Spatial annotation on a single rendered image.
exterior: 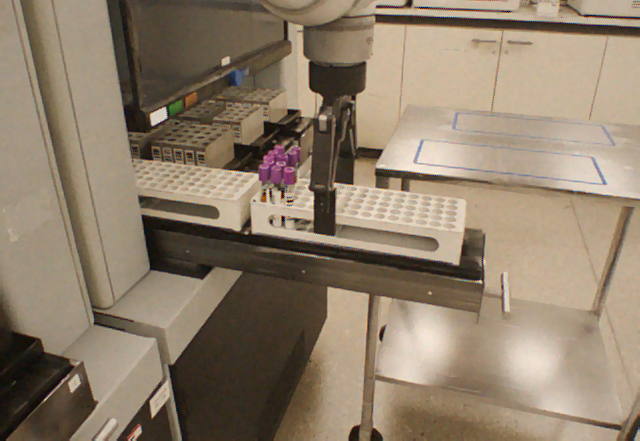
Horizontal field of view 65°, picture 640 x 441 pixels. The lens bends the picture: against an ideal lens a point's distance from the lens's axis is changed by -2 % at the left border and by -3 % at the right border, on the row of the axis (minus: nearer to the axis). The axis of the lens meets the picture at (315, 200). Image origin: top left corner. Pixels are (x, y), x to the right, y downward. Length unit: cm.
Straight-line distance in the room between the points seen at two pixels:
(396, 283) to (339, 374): 99
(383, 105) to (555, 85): 94
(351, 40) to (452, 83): 239
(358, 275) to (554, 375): 78
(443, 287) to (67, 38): 55
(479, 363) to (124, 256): 91
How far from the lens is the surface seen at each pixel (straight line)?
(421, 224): 70
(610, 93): 310
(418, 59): 300
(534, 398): 133
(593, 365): 147
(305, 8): 44
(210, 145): 92
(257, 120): 111
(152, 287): 81
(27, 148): 62
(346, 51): 63
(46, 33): 64
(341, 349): 176
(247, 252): 76
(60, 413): 60
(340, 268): 72
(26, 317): 66
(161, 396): 77
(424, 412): 161
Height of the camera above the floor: 119
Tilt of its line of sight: 26 degrees down
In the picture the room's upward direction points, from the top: straight up
